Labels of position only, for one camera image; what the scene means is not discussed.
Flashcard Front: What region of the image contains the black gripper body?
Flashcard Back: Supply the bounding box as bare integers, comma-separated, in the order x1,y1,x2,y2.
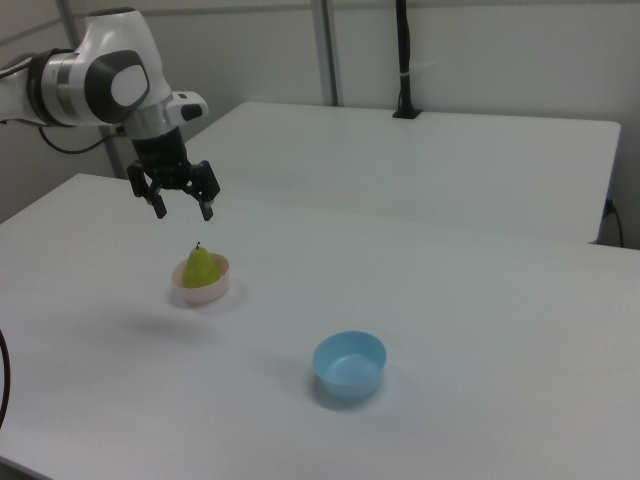
131,127,194,192

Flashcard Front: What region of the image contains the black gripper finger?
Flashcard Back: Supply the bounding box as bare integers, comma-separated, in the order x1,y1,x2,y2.
126,160,169,220
186,159,222,223

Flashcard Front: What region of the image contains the green pear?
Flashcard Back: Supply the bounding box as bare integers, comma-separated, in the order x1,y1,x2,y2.
181,241,222,290

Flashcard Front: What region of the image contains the pink plastic bowl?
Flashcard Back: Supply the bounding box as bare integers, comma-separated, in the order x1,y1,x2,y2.
171,253,231,307

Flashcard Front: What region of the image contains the blue plastic bowl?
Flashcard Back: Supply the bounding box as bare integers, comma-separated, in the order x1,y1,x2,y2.
312,330,388,401

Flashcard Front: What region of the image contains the white zip tie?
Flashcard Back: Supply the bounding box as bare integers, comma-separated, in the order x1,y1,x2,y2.
398,60,437,80

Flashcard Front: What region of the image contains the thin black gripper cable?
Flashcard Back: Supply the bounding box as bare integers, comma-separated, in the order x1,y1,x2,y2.
38,124,114,155

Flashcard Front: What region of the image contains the black cable with metal connector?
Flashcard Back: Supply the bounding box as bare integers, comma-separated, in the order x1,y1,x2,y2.
0,327,12,434

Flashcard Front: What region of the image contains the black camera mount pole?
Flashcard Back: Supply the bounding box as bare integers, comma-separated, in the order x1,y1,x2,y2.
391,0,422,120

